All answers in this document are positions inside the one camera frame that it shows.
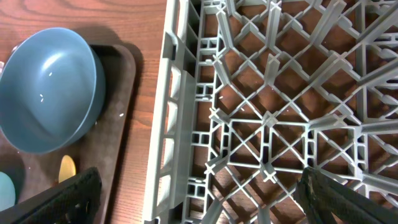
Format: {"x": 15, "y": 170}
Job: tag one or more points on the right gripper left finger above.
{"x": 75, "y": 200}

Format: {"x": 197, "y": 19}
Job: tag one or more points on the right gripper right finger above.
{"x": 323, "y": 198}

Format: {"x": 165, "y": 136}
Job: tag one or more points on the grey dishwasher rack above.
{"x": 250, "y": 93}

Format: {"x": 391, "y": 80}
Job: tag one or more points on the pale yellow plastic spoon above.
{"x": 67, "y": 168}

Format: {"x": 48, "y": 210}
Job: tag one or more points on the brown serving tray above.
{"x": 34, "y": 175}

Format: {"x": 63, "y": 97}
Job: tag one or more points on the light blue bowl with rice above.
{"x": 7, "y": 192}

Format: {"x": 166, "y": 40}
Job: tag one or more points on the dark blue plate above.
{"x": 52, "y": 91}

